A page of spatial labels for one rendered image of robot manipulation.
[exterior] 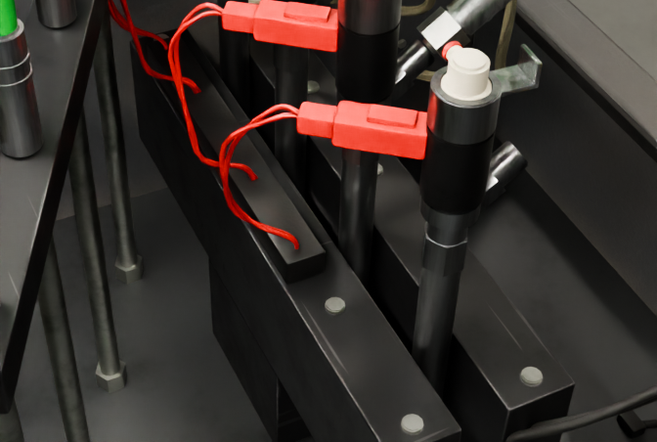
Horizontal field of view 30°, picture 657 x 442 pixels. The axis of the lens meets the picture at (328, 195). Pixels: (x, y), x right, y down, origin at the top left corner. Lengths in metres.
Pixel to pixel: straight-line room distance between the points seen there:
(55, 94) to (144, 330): 0.29
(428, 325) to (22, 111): 0.21
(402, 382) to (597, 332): 0.26
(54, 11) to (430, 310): 0.22
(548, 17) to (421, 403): 0.37
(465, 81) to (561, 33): 0.38
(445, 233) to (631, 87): 0.31
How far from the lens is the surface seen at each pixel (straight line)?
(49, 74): 0.55
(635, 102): 0.80
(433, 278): 0.55
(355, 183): 0.60
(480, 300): 0.62
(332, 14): 0.56
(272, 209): 0.63
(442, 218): 0.52
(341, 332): 0.60
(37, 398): 0.77
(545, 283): 0.84
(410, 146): 0.50
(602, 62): 0.83
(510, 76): 0.50
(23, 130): 0.50
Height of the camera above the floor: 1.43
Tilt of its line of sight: 43 degrees down
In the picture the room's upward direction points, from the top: 2 degrees clockwise
